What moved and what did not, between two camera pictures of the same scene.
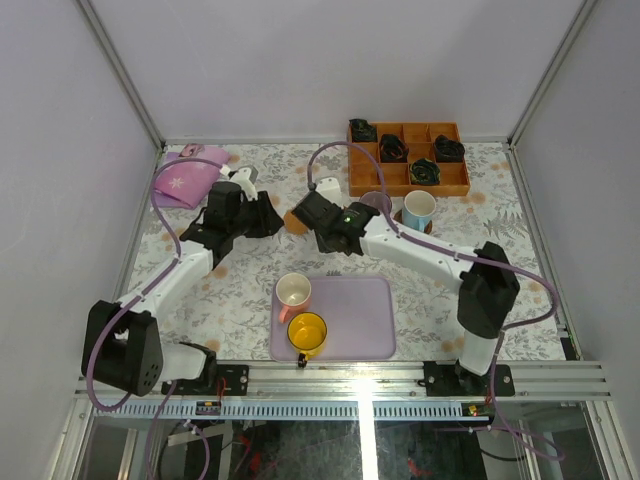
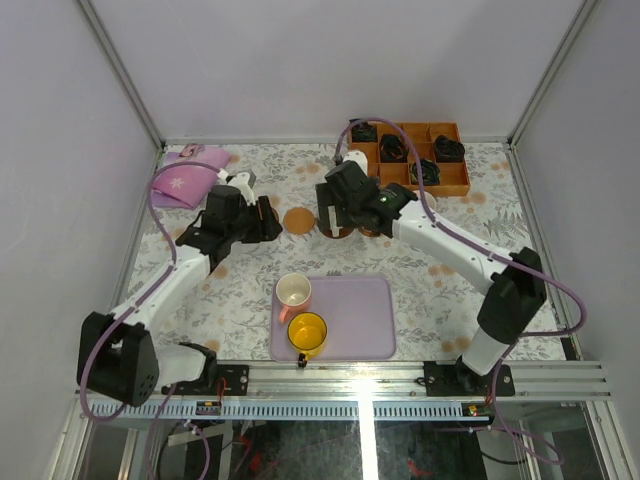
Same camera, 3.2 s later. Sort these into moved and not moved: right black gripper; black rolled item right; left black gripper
Moved: right black gripper
Not moved: left black gripper; black rolled item right
